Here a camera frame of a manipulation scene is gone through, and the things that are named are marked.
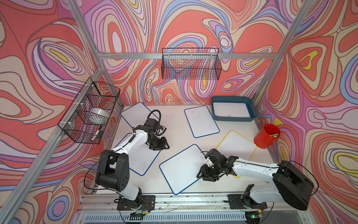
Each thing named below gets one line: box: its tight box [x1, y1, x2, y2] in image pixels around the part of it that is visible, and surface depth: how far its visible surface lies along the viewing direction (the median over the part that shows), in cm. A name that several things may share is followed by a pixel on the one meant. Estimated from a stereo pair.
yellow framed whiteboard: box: [216, 130, 258, 161], surface depth 100 cm
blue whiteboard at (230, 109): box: [213, 102, 251, 118], surface depth 117 cm
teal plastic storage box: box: [211, 96, 258, 122], surface depth 117 cm
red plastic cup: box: [253, 123, 281, 149], surface depth 89 cm
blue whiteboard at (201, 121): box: [184, 105, 220, 138], surface depth 110 cm
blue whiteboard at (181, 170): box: [159, 144, 207, 195], surface depth 87 cm
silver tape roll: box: [88, 107, 111, 121], surface depth 73 cm
